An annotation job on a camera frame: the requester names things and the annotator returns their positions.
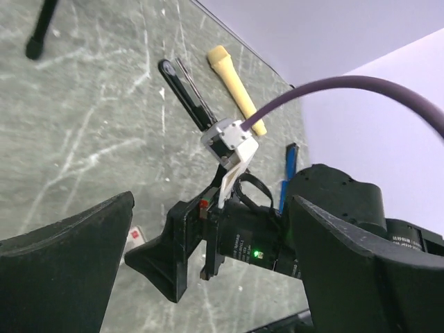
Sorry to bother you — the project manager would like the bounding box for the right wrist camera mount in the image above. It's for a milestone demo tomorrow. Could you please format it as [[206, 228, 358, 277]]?
[[200, 119, 259, 209]]

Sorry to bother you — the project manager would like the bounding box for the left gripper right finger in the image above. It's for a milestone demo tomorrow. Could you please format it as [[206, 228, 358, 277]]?
[[289, 196, 443, 332]]

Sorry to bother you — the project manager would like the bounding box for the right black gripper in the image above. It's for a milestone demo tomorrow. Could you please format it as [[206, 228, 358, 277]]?
[[124, 187, 298, 302]]

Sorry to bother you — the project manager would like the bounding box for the small staple box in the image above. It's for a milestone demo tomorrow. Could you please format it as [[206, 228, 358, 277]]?
[[119, 225, 146, 266]]

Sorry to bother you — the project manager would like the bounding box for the black stapler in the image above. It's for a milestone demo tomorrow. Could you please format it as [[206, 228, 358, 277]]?
[[157, 58, 217, 133]]

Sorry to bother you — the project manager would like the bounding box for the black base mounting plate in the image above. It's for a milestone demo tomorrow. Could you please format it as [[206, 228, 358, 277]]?
[[247, 309, 315, 333]]

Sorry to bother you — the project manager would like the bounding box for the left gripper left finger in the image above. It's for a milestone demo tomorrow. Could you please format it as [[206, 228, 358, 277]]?
[[1, 191, 134, 332]]

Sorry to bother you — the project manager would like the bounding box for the beige toy microphone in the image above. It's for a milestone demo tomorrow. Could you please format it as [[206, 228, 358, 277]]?
[[207, 45, 257, 119]]

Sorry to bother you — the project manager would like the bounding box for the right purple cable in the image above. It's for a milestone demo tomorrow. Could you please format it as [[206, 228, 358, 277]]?
[[241, 75, 444, 143]]

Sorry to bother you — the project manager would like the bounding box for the black perforated music stand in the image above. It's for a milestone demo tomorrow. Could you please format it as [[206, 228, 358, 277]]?
[[25, 0, 58, 60]]

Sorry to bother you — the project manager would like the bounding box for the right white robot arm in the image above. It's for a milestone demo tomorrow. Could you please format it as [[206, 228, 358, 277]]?
[[124, 164, 443, 302]]

